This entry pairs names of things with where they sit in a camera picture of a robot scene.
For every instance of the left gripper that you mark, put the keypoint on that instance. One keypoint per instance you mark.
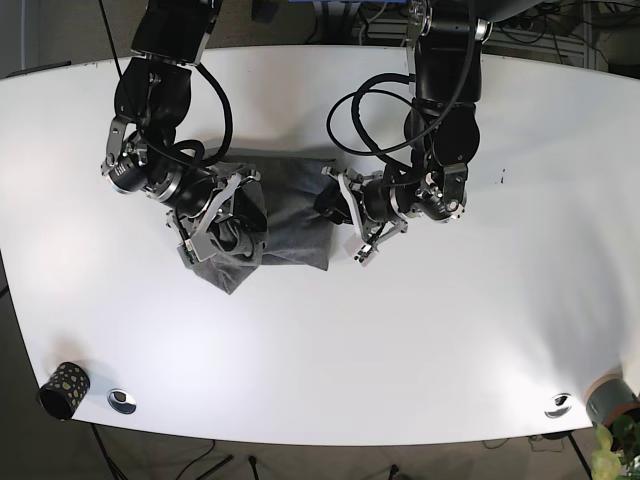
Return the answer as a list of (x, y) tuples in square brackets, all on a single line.
[(365, 203)]

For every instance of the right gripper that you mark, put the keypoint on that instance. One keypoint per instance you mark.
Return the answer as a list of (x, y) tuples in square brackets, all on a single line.
[(217, 215)]

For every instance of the grey heather T-shirt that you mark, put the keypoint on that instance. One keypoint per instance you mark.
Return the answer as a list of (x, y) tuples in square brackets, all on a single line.
[(276, 223)]

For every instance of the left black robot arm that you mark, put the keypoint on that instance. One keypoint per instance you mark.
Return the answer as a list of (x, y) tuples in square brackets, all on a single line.
[(426, 174)]

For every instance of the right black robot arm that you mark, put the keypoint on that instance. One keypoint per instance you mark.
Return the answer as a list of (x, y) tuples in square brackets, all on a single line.
[(153, 97)]

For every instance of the left silver table grommet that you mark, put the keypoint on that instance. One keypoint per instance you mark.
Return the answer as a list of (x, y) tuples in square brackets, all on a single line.
[(121, 401)]

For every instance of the silver table grommet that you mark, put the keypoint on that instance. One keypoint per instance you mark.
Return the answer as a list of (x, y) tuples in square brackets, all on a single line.
[(558, 405), (121, 401)]

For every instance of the black gold-dotted cup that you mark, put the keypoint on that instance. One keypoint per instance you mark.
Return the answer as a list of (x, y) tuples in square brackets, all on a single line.
[(62, 393)]

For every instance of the right silver table grommet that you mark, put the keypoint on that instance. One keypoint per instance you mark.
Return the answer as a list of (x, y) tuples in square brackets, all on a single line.
[(558, 405)]

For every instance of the grey flower pot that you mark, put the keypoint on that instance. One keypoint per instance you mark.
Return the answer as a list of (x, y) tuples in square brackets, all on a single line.
[(609, 398)]

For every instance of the green potted plant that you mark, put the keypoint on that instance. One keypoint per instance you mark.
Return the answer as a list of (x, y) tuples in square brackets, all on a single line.
[(617, 453)]

